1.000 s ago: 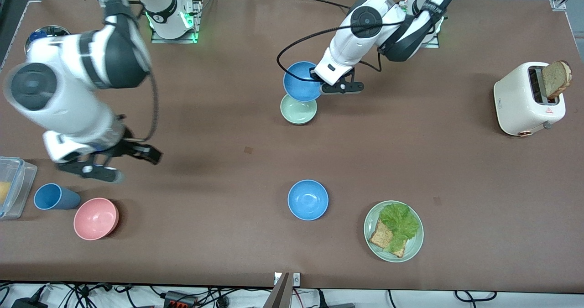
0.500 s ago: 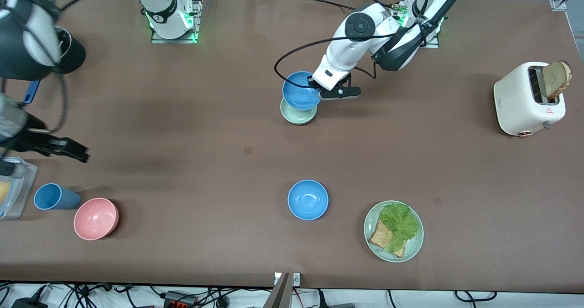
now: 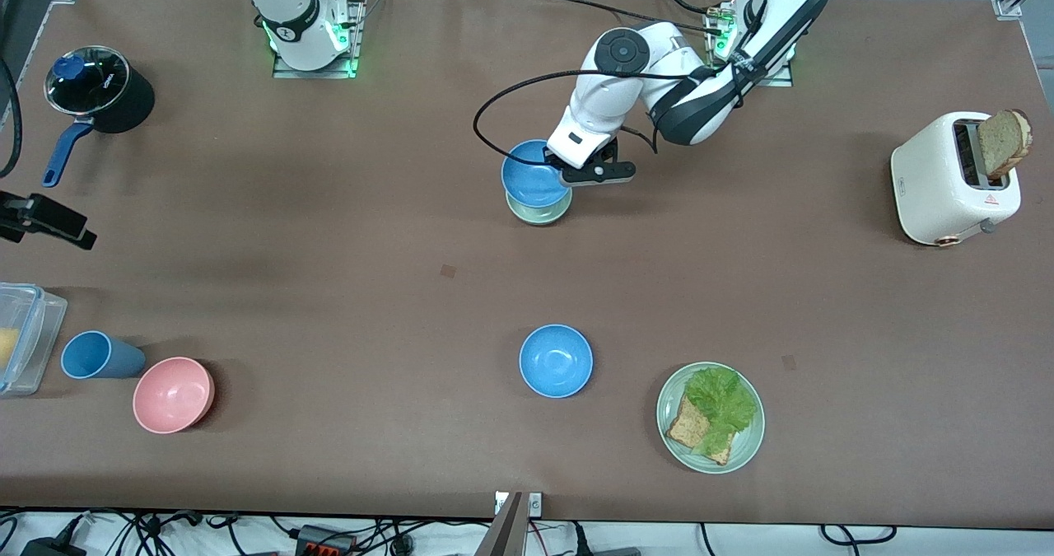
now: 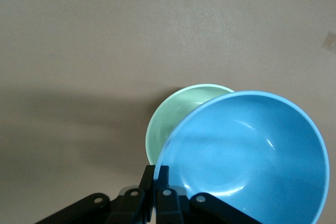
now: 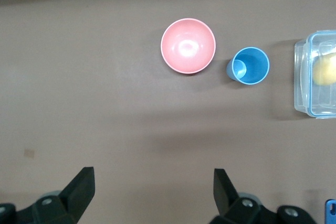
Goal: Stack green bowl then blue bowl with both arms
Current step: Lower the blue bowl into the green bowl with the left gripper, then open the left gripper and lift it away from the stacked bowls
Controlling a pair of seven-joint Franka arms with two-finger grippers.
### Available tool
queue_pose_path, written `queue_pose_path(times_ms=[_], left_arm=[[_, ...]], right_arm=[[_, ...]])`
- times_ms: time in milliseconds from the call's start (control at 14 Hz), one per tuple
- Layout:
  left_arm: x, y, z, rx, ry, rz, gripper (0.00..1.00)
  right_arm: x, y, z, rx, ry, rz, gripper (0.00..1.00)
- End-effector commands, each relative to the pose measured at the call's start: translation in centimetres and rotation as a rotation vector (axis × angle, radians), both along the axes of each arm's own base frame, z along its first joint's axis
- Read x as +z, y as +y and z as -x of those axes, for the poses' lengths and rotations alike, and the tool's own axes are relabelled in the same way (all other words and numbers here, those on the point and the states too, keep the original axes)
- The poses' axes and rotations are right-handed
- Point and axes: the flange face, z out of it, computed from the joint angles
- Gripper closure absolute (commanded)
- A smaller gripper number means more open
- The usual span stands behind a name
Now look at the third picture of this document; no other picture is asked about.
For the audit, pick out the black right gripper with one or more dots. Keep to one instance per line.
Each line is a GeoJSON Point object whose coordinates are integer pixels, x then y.
{"type": "Point", "coordinates": [39, 216]}

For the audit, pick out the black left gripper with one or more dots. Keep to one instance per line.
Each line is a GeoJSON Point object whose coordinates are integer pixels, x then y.
{"type": "Point", "coordinates": [552, 160]}

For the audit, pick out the blue bowl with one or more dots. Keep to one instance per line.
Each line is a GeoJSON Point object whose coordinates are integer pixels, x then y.
{"type": "Point", "coordinates": [527, 179]}
{"type": "Point", "coordinates": [556, 361]}

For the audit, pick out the green bowl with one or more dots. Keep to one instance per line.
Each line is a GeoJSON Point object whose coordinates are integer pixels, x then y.
{"type": "Point", "coordinates": [539, 214]}

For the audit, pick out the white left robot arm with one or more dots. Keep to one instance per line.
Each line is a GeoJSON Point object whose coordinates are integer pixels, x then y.
{"type": "Point", "coordinates": [609, 86]}

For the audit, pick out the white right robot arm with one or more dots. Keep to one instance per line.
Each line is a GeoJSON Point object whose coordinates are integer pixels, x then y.
{"type": "Point", "coordinates": [288, 12]}

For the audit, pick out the pink bowl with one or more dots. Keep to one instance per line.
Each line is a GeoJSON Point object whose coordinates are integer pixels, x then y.
{"type": "Point", "coordinates": [173, 395]}

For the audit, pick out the clear plastic container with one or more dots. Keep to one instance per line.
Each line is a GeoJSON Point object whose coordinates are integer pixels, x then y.
{"type": "Point", "coordinates": [37, 334]}

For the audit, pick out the yellow food piece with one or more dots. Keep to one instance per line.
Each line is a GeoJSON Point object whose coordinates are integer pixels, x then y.
{"type": "Point", "coordinates": [6, 350]}

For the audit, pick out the blue cup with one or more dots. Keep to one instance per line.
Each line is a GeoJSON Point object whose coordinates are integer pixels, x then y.
{"type": "Point", "coordinates": [103, 357]}

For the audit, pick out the green lettuce leaf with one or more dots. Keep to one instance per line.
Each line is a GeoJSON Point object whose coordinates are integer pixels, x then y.
{"type": "Point", "coordinates": [723, 404]}

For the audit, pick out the brown bread slice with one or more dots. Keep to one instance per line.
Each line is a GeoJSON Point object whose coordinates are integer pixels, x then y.
{"type": "Point", "coordinates": [1000, 140]}
{"type": "Point", "coordinates": [686, 428]}

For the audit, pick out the black power adapter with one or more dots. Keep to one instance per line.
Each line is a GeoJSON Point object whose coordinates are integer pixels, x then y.
{"type": "Point", "coordinates": [49, 548]}

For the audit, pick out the green plate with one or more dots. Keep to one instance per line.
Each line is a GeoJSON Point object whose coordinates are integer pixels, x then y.
{"type": "Point", "coordinates": [745, 441]}

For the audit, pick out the white toaster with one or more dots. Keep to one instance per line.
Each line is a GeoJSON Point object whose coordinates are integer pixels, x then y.
{"type": "Point", "coordinates": [939, 185]}

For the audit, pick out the black box with orange connectors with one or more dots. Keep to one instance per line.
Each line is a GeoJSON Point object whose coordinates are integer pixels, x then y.
{"type": "Point", "coordinates": [325, 541]}

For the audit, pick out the white table edge bracket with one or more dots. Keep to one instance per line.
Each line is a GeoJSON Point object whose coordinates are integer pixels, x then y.
{"type": "Point", "coordinates": [535, 504]}

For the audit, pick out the grey metal camera pole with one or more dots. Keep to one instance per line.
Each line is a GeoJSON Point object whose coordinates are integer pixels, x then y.
{"type": "Point", "coordinates": [504, 531]}

